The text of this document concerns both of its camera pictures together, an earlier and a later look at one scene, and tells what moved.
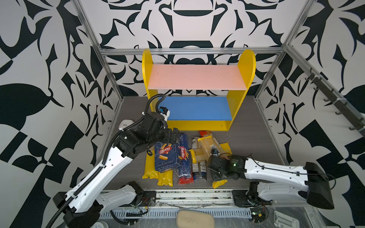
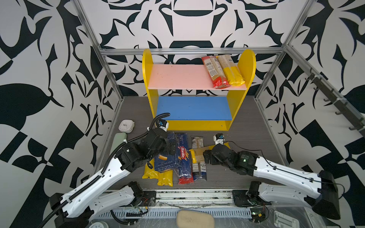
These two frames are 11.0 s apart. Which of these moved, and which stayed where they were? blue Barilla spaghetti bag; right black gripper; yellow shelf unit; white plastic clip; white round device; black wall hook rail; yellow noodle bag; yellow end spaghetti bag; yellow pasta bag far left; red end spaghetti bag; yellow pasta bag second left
Moved: yellow noodle bag; right black gripper; red end spaghetti bag; yellow end spaghetti bag
Stayed: blue Barilla spaghetti bag; white round device; yellow pasta bag second left; yellow pasta bag far left; black wall hook rail; white plastic clip; yellow shelf unit
